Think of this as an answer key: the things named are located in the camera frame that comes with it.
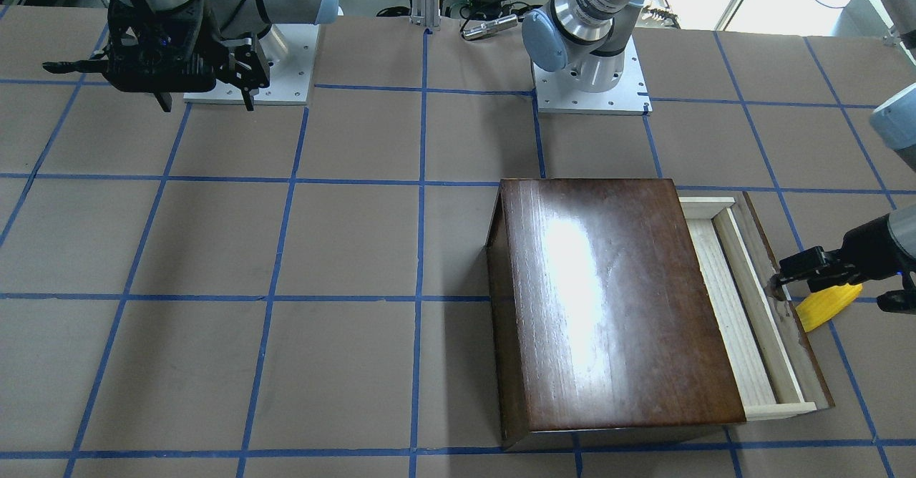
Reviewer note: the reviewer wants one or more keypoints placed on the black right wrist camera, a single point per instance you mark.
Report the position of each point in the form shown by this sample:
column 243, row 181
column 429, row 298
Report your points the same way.
column 87, row 66

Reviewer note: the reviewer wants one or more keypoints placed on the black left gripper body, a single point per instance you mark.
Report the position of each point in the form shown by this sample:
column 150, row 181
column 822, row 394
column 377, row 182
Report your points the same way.
column 864, row 247

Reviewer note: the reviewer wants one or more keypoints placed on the yellow plastic corn cob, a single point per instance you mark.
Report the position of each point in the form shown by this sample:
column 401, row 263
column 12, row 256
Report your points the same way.
column 821, row 306

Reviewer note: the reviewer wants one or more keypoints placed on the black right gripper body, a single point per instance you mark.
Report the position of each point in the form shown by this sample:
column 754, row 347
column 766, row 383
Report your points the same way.
column 207, row 26

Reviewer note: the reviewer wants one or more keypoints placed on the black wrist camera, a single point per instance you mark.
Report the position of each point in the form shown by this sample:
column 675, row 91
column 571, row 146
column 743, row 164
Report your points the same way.
column 899, row 301
column 87, row 66

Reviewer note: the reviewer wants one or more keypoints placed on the dark brown wooden drawer box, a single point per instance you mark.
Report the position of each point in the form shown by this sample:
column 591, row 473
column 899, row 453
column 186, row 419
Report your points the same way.
column 604, row 332

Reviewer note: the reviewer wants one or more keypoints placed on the silver metal cylinder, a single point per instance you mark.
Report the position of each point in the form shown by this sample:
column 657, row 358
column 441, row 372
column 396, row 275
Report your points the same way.
column 490, row 28

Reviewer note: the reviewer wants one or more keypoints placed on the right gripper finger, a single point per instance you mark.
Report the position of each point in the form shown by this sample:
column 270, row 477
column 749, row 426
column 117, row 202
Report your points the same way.
column 242, row 63
column 164, row 100

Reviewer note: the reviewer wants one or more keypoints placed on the light wood drawer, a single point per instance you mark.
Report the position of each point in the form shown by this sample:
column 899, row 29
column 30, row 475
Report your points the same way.
column 775, row 368

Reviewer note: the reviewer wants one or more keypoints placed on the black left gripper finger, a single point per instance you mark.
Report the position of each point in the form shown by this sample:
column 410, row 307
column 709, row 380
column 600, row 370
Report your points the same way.
column 818, row 284
column 815, row 266

